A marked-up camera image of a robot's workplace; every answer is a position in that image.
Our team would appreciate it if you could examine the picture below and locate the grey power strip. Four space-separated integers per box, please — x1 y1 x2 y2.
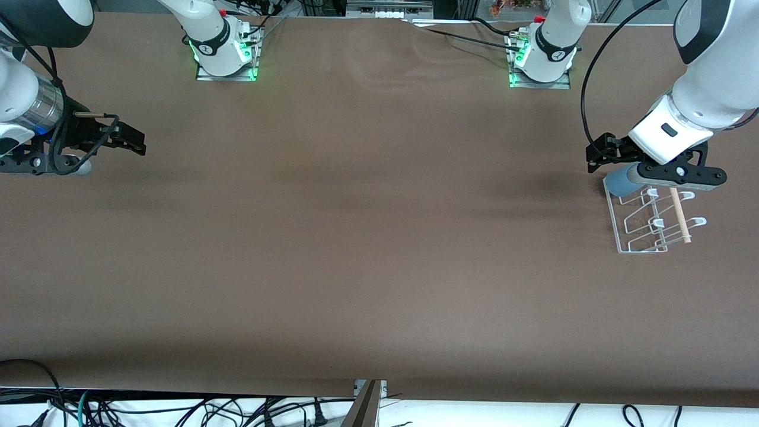
346 0 435 20

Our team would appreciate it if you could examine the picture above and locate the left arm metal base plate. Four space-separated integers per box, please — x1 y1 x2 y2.
509 30 571 90

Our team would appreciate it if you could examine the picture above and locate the short black table cable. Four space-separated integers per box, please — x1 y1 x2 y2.
471 17 518 36

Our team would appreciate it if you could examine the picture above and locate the long black table cable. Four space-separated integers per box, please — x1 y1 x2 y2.
409 21 524 49

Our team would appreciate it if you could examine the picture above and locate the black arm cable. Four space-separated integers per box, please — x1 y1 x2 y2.
0 15 120 176
581 0 662 146

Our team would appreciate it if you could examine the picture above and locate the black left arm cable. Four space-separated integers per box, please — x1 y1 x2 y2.
581 0 662 146

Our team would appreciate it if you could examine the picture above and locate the aluminium frame post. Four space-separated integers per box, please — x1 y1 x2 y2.
341 380 387 427

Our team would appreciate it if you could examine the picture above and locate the blue plastic cup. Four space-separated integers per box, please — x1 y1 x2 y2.
605 165 645 198

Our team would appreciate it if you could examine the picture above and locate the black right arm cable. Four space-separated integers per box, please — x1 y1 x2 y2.
0 15 120 176

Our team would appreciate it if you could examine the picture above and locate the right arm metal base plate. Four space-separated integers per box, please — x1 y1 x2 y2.
196 24 261 82

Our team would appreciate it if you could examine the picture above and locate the thick black looped cable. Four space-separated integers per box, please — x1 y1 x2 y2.
0 359 65 416

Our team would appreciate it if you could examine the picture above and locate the white wire cup rack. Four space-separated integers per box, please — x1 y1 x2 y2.
603 175 708 254

